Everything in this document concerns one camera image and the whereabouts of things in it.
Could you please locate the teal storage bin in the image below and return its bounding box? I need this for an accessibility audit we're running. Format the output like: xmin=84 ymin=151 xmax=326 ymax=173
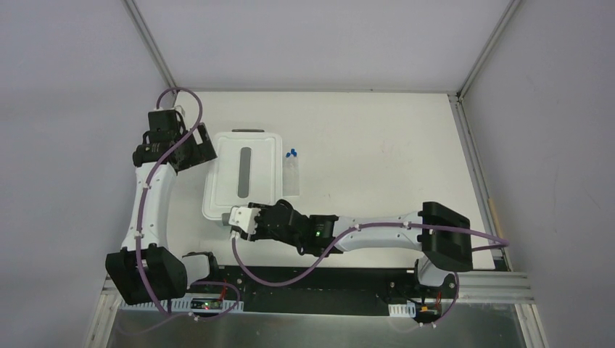
xmin=211 ymin=128 xmax=269 ymax=226

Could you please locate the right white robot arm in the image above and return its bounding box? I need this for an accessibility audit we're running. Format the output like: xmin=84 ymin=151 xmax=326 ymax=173
xmin=231 ymin=199 xmax=474 ymax=297

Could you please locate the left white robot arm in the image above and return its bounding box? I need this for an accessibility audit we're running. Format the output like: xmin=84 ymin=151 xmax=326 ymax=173
xmin=105 ymin=109 xmax=221 ymax=305

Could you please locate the clear test tube rack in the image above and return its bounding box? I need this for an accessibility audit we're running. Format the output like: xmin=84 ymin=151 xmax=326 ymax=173
xmin=283 ymin=156 xmax=300 ymax=196

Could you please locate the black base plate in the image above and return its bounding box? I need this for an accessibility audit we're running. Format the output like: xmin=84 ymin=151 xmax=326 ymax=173
xmin=187 ymin=265 xmax=458 ymax=317

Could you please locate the white slotted cable duct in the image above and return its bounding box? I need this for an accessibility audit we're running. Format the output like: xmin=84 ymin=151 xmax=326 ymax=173
xmin=119 ymin=297 xmax=244 ymax=314

